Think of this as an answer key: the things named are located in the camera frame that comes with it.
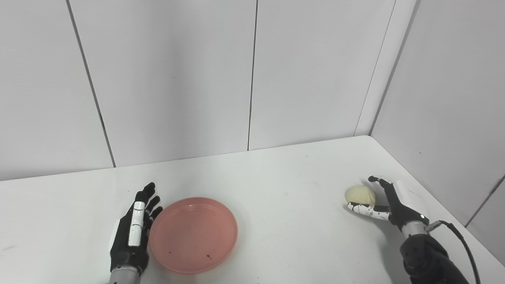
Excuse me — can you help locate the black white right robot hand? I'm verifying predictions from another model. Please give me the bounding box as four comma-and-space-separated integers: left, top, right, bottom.
347, 176, 430, 231

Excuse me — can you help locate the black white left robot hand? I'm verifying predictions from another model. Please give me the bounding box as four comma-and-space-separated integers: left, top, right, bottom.
109, 182, 163, 275

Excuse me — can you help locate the pale yellow steamed bun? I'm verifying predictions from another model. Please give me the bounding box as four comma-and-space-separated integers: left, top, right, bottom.
345, 185, 376, 206

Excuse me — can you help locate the pink round plate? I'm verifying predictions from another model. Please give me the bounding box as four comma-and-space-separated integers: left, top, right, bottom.
149, 197, 239, 275

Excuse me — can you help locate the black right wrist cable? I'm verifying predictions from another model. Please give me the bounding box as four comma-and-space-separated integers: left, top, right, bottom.
425, 220, 482, 284

